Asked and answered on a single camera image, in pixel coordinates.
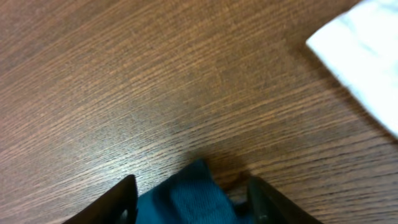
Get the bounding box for white garment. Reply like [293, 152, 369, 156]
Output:
[306, 0, 397, 137]

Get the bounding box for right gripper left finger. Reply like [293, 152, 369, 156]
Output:
[64, 175, 138, 224]

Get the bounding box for blue t-shirt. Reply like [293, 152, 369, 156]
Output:
[135, 158, 254, 224]

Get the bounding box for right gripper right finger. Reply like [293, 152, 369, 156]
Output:
[247, 176, 322, 224]

